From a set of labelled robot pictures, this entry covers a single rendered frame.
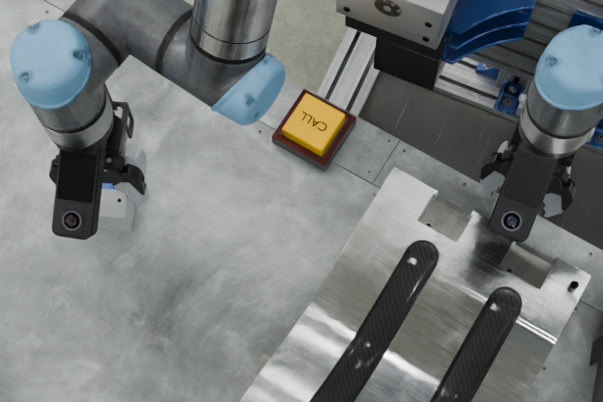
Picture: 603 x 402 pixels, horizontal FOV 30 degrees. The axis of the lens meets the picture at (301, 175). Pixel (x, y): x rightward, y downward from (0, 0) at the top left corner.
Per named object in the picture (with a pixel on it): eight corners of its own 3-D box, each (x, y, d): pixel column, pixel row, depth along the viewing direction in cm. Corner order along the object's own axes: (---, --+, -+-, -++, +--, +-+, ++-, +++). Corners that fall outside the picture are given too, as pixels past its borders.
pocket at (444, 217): (432, 199, 136) (435, 188, 133) (471, 221, 135) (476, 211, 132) (415, 230, 135) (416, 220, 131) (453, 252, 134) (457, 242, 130)
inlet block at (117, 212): (109, 133, 146) (101, 116, 141) (146, 136, 146) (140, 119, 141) (92, 228, 141) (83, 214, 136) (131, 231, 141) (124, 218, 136)
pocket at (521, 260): (512, 244, 134) (517, 234, 131) (552, 266, 133) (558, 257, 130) (494, 275, 133) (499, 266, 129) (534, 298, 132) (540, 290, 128)
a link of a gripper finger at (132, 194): (169, 164, 140) (135, 135, 131) (162, 209, 137) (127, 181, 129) (146, 165, 141) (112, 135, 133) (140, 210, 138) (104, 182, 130)
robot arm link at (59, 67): (108, 36, 106) (50, 103, 104) (127, 87, 116) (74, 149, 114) (44, -5, 108) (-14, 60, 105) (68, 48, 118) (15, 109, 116)
